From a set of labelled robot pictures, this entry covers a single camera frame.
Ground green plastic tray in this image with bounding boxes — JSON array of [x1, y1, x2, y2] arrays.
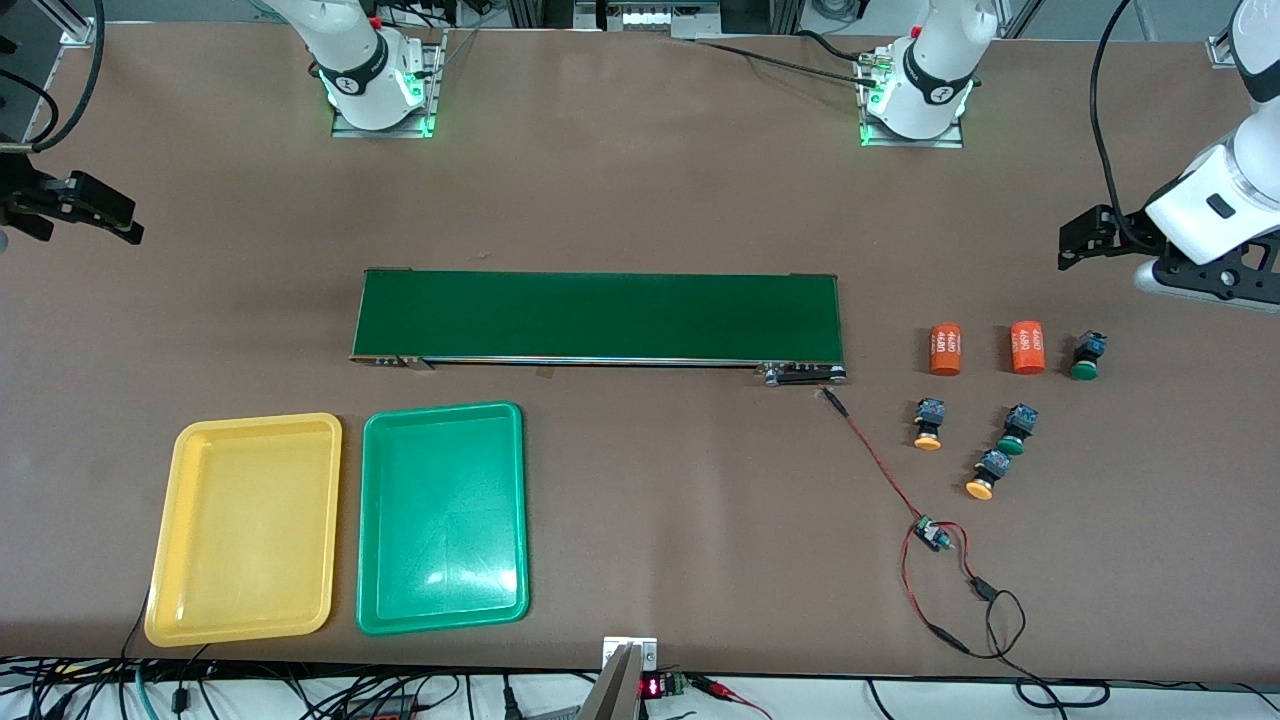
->
[[356, 401, 531, 637]]

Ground black cable to arm base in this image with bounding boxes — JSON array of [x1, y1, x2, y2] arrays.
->
[[690, 38, 886, 91]]

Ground thin black cable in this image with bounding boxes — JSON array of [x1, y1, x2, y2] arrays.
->
[[120, 588, 153, 666]]

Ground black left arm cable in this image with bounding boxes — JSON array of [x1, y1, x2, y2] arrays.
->
[[1090, 0, 1143, 246]]

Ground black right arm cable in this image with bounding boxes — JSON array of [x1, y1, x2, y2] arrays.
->
[[0, 0, 107, 156]]

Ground green mushroom push button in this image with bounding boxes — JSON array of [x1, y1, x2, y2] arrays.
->
[[995, 403, 1041, 458], [1069, 331, 1109, 382]]

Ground orange cylinder white print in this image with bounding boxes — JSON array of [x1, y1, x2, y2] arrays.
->
[[929, 322, 964, 377], [1009, 320, 1047, 376]]

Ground yellow plastic tray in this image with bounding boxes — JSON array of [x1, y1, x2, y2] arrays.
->
[[143, 412, 344, 649]]

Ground yellow mushroom push button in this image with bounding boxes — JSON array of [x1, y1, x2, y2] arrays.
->
[[964, 449, 1012, 502], [912, 397, 948, 453]]

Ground black looped cable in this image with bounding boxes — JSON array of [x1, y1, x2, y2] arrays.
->
[[968, 575, 1113, 709]]

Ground green conveyor belt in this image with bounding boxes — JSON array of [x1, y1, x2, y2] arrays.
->
[[349, 267, 849, 388]]

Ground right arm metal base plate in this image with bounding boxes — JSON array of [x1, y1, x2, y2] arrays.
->
[[330, 28, 448, 139]]

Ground red clip lead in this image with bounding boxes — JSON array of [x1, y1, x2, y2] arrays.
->
[[688, 674, 773, 720]]

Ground red and black wire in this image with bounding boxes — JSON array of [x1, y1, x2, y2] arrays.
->
[[822, 387, 991, 656]]

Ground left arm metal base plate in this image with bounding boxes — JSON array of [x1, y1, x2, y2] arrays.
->
[[858, 45, 966, 149]]

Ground metal camera mount pole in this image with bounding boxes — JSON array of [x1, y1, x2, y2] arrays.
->
[[578, 634, 659, 720]]

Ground black equipment rack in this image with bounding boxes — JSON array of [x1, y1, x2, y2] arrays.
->
[[505, 0, 801, 41]]

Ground black cable bundle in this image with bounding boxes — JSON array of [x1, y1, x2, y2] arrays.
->
[[0, 655, 601, 720]]

